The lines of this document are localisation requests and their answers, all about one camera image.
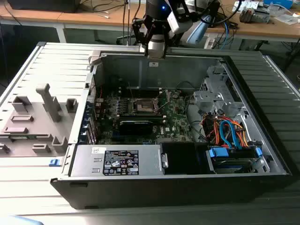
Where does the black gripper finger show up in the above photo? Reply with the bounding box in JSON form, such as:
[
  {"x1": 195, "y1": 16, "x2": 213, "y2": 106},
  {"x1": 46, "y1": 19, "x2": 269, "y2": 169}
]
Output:
[
  {"x1": 131, "y1": 15, "x2": 155, "y2": 57},
  {"x1": 163, "y1": 22, "x2": 176, "y2": 59}
]

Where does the silver CPU plate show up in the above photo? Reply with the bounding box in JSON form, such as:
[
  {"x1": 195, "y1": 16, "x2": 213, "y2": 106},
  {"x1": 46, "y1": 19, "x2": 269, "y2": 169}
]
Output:
[{"x1": 148, "y1": 48, "x2": 165, "y2": 60}]

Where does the metal locking lever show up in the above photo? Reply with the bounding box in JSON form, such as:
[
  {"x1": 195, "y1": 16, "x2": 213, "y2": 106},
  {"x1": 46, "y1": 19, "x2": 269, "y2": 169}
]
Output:
[
  {"x1": 159, "y1": 91, "x2": 172, "y2": 113},
  {"x1": 127, "y1": 81, "x2": 135, "y2": 101}
]

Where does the CPU socket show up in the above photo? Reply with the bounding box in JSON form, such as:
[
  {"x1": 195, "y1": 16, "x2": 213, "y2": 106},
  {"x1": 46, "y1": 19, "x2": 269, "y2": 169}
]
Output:
[{"x1": 132, "y1": 97, "x2": 162, "y2": 115}]

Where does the white power adapter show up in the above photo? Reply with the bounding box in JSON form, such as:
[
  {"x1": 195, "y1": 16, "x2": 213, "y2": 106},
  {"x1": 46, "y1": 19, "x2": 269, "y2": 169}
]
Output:
[{"x1": 203, "y1": 35, "x2": 216, "y2": 49}]

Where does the black upright box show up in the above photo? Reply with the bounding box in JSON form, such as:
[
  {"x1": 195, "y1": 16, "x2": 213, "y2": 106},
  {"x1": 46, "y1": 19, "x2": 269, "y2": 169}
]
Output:
[{"x1": 207, "y1": 0, "x2": 221, "y2": 28}]

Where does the metal drive cage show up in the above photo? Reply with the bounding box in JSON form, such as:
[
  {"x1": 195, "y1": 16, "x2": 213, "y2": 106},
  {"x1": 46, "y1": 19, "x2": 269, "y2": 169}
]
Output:
[{"x1": 193, "y1": 65, "x2": 247, "y2": 118}]

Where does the green motherboard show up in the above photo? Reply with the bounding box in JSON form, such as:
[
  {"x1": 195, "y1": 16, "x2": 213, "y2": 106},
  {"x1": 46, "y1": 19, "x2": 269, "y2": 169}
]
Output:
[{"x1": 93, "y1": 88, "x2": 196, "y2": 145}]

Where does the dark finned heatsink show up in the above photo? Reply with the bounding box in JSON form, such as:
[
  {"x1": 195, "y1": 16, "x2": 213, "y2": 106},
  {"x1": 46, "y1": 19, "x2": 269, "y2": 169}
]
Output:
[{"x1": 239, "y1": 7, "x2": 256, "y2": 23}]

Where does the wooden desk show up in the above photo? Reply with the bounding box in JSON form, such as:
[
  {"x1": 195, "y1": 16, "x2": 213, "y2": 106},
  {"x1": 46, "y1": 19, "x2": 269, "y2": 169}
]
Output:
[
  {"x1": 203, "y1": 0, "x2": 300, "y2": 51},
  {"x1": 0, "y1": 0, "x2": 146, "y2": 44}
]

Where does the black graphics card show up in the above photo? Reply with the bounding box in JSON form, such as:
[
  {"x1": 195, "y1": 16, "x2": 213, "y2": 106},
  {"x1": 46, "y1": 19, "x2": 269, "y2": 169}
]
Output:
[{"x1": 118, "y1": 119, "x2": 155, "y2": 136}]

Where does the grey metal drive unit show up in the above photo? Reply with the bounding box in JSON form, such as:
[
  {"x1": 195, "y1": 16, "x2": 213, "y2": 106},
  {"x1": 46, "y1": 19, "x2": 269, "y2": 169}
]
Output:
[{"x1": 254, "y1": 8, "x2": 270, "y2": 23}]

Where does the black flat equipment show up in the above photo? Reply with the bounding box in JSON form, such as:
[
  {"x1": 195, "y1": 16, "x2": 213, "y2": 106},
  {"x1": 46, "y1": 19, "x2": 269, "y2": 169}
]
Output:
[{"x1": 7, "y1": 0, "x2": 81, "y2": 14}]

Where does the blue cardboard box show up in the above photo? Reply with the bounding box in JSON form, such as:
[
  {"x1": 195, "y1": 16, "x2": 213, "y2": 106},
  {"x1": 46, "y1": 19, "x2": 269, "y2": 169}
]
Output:
[{"x1": 262, "y1": 0, "x2": 294, "y2": 9}]

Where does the clear plastic bag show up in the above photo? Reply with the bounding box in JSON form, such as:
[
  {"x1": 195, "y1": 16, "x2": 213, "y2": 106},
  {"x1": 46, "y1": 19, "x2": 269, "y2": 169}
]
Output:
[{"x1": 273, "y1": 13, "x2": 300, "y2": 25}]

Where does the hard disk in blue carrier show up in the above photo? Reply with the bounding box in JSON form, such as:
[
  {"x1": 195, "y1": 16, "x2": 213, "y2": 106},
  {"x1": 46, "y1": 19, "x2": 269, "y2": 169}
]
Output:
[{"x1": 206, "y1": 145, "x2": 263, "y2": 174}]

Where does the grey parts rack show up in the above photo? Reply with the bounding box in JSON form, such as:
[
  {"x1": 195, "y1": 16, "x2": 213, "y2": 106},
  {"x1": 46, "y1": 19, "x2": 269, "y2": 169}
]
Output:
[{"x1": 0, "y1": 83, "x2": 79, "y2": 158}]

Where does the grey power supply unit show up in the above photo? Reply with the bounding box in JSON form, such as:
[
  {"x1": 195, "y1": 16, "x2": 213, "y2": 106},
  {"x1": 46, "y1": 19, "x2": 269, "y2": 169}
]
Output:
[{"x1": 69, "y1": 144, "x2": 169, "y2": 178}]

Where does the open black PC case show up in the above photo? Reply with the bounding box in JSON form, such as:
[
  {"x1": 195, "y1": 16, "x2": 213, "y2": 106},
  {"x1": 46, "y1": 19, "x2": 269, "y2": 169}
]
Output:
[{"x1": 50, "y1": 45, "x2": 296, "y2": 210}]

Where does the pale blue rounded object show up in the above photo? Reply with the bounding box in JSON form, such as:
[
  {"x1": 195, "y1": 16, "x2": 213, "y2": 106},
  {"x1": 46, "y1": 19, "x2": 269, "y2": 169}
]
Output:
[{"x1": 0, "y1": 214, "x2": 45, "y2": 225}]

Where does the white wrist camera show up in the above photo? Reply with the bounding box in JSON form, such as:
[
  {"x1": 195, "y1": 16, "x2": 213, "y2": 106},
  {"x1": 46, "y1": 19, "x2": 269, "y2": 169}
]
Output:
[{"x1": 167, "y1": 10, "x2": 187, "y2": 34}]

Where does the blue flat wire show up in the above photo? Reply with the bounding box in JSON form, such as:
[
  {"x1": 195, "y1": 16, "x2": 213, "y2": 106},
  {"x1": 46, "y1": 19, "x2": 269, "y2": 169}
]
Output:
[{"x1": 219, "y1": 119, "x2": 244, "y2": 150}]

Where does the black plastic duct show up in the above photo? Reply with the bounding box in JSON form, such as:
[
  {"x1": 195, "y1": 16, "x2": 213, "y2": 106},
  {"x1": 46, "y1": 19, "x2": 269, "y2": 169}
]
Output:
[{"x1": 161, "y1": 141, "x2": 208, "y2": 175}]

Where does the orange wire bundle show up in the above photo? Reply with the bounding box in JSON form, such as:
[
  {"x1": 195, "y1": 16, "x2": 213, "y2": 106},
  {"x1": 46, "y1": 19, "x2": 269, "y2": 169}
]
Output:
[{"x1": 201, "y1": 114, "x2": 252, "y2": 149}]

